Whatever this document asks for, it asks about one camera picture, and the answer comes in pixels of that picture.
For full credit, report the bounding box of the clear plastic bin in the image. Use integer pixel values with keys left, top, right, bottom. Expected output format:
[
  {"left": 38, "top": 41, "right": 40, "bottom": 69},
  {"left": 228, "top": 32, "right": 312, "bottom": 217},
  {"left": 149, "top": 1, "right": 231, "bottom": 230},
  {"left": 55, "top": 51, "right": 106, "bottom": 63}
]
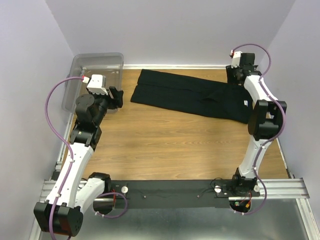
[{"left": 61, "top": 52, "right": 125, "bottom": 115}]

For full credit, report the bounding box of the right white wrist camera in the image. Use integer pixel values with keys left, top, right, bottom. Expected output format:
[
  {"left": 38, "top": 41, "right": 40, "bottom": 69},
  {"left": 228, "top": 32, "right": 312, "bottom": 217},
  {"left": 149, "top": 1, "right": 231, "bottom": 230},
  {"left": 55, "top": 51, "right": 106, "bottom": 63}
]
[{"left": 230, "top": 50, "right": 242, "bottom": 69}]

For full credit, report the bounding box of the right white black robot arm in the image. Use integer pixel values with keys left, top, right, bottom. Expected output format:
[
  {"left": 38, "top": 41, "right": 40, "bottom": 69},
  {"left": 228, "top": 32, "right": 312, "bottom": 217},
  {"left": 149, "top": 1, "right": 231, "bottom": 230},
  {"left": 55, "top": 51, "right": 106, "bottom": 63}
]
[{"left": 226, "top": 50, "right": 287, "bottom": 196}]

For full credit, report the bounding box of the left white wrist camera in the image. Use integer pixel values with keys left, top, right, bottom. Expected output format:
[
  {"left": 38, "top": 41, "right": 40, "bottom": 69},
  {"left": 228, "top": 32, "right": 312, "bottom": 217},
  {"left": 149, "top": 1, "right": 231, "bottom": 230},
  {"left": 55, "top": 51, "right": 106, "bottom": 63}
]
[{"left": 82, "top": 74, "right": 108, "bottom": 95}]

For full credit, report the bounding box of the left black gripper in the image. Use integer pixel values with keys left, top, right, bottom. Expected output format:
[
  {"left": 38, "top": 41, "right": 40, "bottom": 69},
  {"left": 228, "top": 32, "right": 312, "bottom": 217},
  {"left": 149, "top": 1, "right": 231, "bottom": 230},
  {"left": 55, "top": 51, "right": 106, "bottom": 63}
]
[{"left": 86, "top": 85, "right": 124, "bottom": 126}]

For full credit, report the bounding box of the aluminium frame rail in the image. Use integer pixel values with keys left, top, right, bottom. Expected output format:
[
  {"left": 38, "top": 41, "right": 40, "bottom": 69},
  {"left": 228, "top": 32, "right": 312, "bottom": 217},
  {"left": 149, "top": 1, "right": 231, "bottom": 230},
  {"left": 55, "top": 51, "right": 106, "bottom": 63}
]
[{"left": 39, "top": 178, "right": 310, "bottom": 202}]

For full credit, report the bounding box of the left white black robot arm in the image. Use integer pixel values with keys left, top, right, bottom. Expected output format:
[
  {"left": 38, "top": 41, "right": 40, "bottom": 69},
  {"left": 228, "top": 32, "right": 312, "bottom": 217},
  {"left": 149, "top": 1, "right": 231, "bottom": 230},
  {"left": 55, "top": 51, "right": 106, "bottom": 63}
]
[{"left": 33, "top": 86, "right": 124, "bottom": 240}]

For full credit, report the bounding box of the black t shirt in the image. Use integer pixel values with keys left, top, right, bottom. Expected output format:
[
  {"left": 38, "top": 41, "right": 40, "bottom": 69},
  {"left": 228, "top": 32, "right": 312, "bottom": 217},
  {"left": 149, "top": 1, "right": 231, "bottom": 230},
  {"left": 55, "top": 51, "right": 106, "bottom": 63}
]
[{"left": 130, "top": 69, "right": 253, "bottom": 124}]

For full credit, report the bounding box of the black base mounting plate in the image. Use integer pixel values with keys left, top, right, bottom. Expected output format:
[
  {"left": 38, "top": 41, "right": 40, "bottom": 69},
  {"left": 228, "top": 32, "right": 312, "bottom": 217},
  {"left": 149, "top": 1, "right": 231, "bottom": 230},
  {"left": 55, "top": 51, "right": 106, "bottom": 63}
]
[{"left": 111, "top": 178, "right": 260, "bottom": 209}]

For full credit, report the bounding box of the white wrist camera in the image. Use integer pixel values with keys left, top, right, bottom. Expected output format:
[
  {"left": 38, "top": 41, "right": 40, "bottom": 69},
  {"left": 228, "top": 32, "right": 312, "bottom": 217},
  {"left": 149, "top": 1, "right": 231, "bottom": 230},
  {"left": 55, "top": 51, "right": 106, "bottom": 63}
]
[
  {"left": 230, "top": 50, "right": 242, "bottom": 69},
  {"left": 82, "top": 74, "right": 108, "bottom": 95}
]

